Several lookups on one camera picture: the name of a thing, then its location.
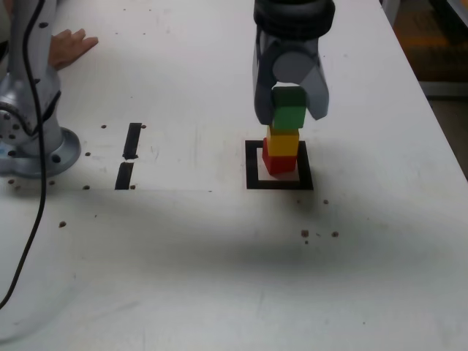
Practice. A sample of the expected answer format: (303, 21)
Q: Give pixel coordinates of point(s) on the person's hand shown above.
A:
(69, 45)

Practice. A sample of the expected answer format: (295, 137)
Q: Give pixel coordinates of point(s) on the black tape square outline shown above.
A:
(278, 185)

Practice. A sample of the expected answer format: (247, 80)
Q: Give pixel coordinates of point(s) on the yellow cube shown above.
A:
(283, 144)

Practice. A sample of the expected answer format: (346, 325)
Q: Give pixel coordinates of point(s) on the grey metal post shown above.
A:
(389, 7)

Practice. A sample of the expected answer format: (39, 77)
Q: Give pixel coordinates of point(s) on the red cube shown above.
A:
(279, 164)

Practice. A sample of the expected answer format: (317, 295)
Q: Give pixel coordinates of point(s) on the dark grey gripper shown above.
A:
(289, 44)

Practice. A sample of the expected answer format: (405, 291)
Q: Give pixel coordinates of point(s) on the black tape strip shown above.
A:
(123, 175)

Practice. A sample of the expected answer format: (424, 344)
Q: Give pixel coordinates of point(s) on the grey metal beam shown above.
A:
(446, 88)

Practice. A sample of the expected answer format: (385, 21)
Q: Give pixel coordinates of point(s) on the green cube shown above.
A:
(289, 113)

